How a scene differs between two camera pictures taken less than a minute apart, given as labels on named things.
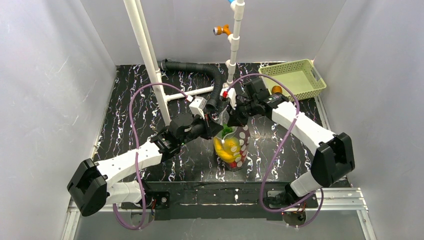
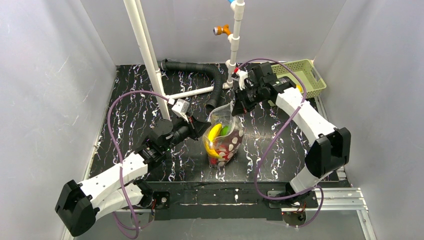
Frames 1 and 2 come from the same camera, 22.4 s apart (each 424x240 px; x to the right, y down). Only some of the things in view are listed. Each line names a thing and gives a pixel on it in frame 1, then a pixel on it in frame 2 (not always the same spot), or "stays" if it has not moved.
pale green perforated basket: (303, 77) stays
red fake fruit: (239, 164) to (226, 147)
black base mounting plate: (221, 200) stays
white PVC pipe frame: (135, 10) stays
